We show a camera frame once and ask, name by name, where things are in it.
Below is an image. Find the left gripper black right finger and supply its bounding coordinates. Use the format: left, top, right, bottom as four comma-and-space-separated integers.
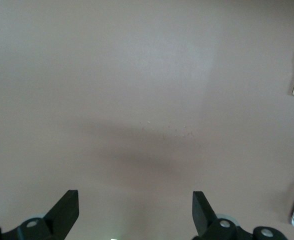
191, 191, 288, 240

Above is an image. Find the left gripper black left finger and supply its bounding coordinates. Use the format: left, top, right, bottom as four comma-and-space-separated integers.
0, 189, 80, 240

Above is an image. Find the brown table cover sheet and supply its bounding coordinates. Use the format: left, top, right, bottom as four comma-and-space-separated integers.
0, 0, 294, 240

